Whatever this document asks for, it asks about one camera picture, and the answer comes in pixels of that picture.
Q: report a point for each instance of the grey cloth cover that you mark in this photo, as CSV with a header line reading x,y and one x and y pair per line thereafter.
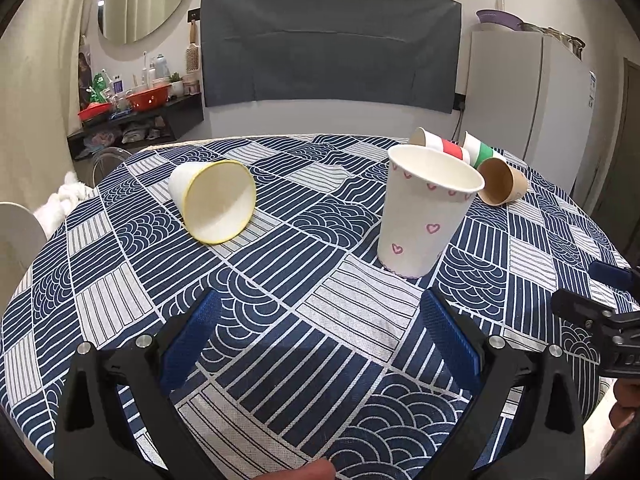
x,y
330,45

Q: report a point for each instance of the purple basin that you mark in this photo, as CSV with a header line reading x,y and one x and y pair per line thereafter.
x,y
497,20

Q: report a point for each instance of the heart print white paper cup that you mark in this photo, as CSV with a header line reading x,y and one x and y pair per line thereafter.
x,y
422,220

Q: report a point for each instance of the blue patterned tablecloth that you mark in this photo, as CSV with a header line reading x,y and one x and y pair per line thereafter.
x,y
310,260

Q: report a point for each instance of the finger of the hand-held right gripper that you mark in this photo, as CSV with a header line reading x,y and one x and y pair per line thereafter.
x,y
575,307
612,275

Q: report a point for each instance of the white fluffy cloth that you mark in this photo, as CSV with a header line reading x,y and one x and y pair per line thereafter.
x,y
60,205

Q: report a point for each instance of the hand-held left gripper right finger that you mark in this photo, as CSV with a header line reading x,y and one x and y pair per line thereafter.
x,y
450,335

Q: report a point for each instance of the white chair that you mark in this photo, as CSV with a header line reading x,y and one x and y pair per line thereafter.
x,y
17,250

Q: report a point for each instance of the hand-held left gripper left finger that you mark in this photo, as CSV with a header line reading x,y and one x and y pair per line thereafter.
x,y
192,340

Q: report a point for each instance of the white refrigerator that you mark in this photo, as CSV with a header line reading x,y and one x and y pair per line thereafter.
x,y
530,110

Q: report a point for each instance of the clear plastic chair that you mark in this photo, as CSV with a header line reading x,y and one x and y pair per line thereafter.
x,y
107,162

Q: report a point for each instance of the dark door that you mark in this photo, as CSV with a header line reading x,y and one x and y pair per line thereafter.
x,y
617,160

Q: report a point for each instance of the red band white paper cup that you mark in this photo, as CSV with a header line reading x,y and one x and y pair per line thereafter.
x,y
442,146

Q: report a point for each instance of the person's right hand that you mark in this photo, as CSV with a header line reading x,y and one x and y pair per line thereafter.
x,y
627,410

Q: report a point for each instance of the wooden hairbrush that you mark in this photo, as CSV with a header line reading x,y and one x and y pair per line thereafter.
x,y
192,55

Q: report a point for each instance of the metal pot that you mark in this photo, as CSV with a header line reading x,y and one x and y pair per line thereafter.
x,y
565,40

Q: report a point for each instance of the person's left hand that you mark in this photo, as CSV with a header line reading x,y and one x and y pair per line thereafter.
x,y
310,471

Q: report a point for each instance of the small red basin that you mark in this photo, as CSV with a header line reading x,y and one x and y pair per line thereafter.
x,y
95,111

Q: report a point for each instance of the yellow-rimmed white paper cup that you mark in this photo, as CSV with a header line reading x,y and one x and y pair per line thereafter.
x,y
217,205

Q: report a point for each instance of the beige curtain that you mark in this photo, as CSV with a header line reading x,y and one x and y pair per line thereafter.
x,y
40,85

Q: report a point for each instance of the small potted plant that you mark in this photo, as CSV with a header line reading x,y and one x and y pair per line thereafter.
x,y
176,85

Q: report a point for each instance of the black wall socket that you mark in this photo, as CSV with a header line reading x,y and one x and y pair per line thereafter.
x,y
460,102

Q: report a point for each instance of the brown paper cup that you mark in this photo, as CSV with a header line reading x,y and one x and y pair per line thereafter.
x,y
500,182

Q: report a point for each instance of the red colander bowl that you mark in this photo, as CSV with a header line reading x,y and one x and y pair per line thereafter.
x,y
148,99

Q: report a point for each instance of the black wall shelf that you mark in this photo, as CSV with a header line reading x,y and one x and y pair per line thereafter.
x,y
180,115

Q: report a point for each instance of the green band white paper cup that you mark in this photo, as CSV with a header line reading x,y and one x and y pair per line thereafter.
x,y
482,152

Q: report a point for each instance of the green packet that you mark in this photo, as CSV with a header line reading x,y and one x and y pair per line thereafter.
x,y
100,87

